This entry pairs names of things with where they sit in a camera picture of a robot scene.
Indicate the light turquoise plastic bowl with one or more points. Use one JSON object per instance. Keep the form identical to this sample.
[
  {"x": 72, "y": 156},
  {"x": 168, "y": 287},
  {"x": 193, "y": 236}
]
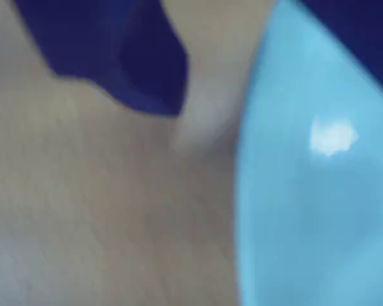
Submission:
[{"x": 312, "y": 207}]

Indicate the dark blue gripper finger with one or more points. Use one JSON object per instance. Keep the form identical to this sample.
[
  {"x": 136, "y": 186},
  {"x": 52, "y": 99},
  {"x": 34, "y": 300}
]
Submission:
[
  {"x": 364, "y": 28},
  {"x": 115, "y": 48}
]

